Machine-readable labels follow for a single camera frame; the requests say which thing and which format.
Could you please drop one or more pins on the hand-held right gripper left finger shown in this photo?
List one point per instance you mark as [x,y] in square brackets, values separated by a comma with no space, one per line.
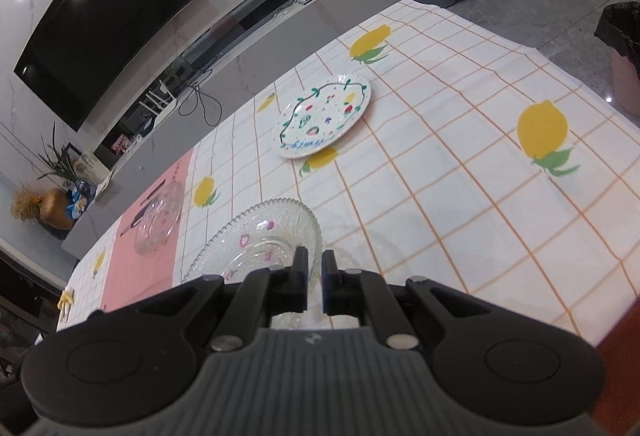
[300,286]

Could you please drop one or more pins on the white printed paper bag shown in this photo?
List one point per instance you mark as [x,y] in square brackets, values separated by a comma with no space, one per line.
[92,168]

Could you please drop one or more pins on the white marble tv console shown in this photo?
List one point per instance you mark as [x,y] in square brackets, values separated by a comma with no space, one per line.
[240,66]

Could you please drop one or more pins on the black wall television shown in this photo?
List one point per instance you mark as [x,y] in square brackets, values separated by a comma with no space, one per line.
[100,26]

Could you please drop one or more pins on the white checkered lemon tablecloth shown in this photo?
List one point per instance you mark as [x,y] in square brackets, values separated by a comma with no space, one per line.
[450,141]

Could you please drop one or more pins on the pink photo card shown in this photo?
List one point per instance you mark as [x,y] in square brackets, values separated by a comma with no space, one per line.
[121,145]

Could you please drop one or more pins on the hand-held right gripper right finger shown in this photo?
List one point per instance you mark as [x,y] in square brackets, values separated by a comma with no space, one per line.
[330,286]

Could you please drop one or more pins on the blue snack packets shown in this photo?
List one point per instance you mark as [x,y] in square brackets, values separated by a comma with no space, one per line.
[82,198]

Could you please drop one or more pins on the pink printed mat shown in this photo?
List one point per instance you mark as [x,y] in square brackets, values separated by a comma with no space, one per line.
[140,276]

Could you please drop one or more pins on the pink trash can black bag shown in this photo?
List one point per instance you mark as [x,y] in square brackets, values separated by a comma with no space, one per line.
[625,81]

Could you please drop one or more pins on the green spiky houseplant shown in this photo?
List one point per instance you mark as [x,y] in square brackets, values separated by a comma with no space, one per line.
[65,161]

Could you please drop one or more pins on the white router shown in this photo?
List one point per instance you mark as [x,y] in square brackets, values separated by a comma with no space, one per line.
[167,108]

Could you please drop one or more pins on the gold vase with dried flowers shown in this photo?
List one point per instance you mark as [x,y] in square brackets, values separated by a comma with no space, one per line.
[52,211]

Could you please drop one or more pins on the white painted ceramic plate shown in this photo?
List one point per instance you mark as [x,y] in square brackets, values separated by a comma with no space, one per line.
[325,116]

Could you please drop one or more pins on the large clear floral glass plate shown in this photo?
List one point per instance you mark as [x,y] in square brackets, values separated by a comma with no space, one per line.
[265,226]

